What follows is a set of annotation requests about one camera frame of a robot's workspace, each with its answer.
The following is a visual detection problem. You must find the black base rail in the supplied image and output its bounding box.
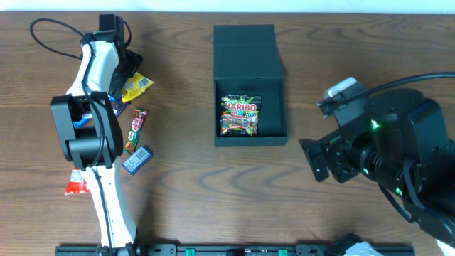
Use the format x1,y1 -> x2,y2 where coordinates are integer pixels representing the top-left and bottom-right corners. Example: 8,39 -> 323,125
54,233 -> 416,256

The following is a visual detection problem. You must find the red green KitKat Milo bar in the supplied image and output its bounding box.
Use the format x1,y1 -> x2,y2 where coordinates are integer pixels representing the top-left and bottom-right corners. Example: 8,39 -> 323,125
123,108 -> 149,155

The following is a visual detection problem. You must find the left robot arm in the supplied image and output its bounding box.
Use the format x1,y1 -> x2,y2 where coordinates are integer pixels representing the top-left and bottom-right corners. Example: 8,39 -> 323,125
51,14 -> 146,255

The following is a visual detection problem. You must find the red snack packet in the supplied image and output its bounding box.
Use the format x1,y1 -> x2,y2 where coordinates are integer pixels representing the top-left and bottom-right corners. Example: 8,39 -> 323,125
64,166 -> 90,196

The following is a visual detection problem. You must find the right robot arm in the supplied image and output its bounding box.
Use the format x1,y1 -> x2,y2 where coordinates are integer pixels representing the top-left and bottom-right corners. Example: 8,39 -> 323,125
299,82 -> 454,246

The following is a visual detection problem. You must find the blue biscuit bar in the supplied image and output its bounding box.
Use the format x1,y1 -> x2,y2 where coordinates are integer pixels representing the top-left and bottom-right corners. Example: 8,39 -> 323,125
73,95 -> 116,128

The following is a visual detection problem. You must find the yellow snack packet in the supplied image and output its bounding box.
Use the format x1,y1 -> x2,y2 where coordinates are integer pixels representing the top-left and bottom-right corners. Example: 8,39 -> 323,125
122,72 -> 154,103

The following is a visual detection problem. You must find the black gift box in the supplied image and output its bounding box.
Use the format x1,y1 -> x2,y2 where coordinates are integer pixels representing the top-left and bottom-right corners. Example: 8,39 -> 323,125
213,24 -> 289,147

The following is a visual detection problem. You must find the black Haribo gummy bag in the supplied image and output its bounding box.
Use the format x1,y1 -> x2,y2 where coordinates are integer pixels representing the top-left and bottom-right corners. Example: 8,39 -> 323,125
220,95 -> 262,137

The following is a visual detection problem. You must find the dark blue chocolate bar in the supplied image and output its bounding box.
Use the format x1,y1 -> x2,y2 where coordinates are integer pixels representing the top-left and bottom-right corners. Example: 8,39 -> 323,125
112,100 -> 131,117

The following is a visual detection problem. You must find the small blue candy box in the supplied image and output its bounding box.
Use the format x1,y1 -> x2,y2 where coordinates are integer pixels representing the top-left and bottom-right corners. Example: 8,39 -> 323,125
122,146 -> 153,176

